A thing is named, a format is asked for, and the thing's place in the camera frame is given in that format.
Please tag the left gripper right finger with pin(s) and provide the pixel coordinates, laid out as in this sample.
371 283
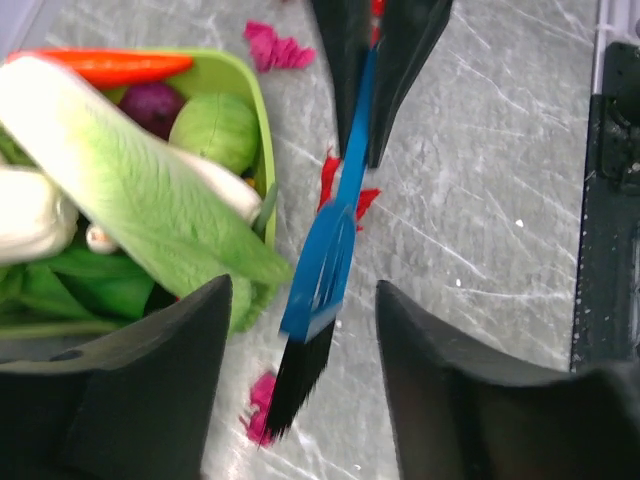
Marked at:
461 409

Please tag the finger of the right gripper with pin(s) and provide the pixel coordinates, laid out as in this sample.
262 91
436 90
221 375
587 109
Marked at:
409 31
344 27

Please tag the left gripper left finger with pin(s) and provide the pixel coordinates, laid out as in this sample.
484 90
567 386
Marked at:
134 404

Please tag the blue hand brush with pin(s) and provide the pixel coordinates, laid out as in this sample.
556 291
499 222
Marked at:
320 279

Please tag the pink paper scrap right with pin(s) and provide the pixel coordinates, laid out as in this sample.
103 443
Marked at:
269 51

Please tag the pink paper scrap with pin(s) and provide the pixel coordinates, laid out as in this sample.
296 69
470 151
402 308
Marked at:
269 51
254 419

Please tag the pink paper scrap centre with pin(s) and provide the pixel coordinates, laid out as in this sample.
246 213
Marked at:
254 419

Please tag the green spinach leaves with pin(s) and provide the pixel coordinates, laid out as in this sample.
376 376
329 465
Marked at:
76 290

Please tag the green plastic basket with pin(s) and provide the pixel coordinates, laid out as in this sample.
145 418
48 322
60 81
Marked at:
120 192

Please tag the round green cabbage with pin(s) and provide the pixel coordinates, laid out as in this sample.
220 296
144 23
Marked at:
220 127

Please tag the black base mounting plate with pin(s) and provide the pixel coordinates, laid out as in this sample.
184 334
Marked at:
606 308

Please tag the crumpled red paper scrap centre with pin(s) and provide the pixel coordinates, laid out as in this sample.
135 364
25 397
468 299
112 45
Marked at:
329 169

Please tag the long green romaine lettuce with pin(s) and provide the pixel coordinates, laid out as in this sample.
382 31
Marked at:
154 205

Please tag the white leek stalk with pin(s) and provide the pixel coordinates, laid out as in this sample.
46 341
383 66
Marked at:
232 189

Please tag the purple cabbage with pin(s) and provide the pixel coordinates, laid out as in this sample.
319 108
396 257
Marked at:
154 106

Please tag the white radish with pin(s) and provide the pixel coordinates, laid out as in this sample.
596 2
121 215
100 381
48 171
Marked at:
37 220

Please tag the orange carrot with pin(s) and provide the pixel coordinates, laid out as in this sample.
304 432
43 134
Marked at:
113 68

